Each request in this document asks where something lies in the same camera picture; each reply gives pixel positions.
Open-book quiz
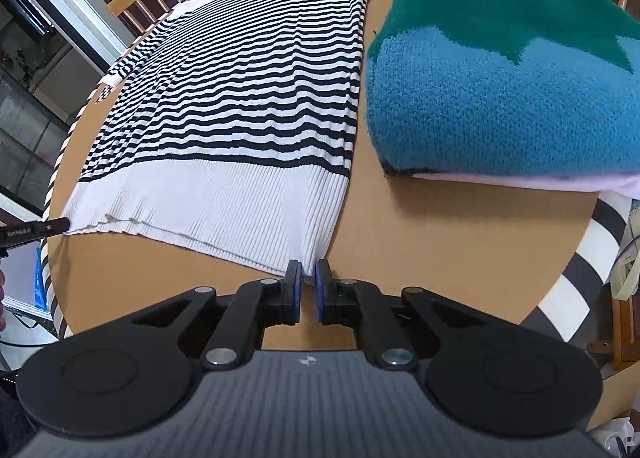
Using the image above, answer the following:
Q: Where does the beige tote bag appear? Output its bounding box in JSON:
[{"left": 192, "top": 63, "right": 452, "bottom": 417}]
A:
[{"left": 609, "top": 198, "right": 640, "bottom": 302}]

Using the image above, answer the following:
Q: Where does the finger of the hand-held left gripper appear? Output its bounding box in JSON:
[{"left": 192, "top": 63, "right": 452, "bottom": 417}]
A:
[{"left": 0, "top": 217, "right": 71, "bottom": 259}]

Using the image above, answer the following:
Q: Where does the pink cloth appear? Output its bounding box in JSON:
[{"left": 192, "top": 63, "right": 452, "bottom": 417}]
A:
[{"left": 410, "top": 170, "right": 640, "bottom": 199}]

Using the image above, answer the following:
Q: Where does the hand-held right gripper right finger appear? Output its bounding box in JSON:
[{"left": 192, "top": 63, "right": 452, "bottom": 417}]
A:
[{"left": 316, "top": 259, "right": 506, "bottom": 372}]

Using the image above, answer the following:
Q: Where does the black white striped sweater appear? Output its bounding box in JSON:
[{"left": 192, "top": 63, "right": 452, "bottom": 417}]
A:
[{"left": 62, "top": 0, "right": 416, "bottom": 277}]

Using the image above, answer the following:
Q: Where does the blue green knit sweater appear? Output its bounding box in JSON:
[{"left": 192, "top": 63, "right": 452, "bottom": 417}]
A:
[{"left": 366, "top": 0, "right": 640, "bottom": 178}]

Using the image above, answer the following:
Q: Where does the blue white paper box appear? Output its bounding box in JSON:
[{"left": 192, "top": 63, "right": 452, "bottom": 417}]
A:
[{"left": 7, "top": 240, "right": 51, "bottom": 312}]

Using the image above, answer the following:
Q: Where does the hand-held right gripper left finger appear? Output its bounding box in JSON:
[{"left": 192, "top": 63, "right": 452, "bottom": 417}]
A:
[{"left": 115, "top": 259, "right": 303, "bottom": 373}]

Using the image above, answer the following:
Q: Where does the white plastic bag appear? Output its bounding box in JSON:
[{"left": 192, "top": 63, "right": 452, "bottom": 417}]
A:
[{"left": 592, "top": 415, "right": 640, "bottom": 458}]

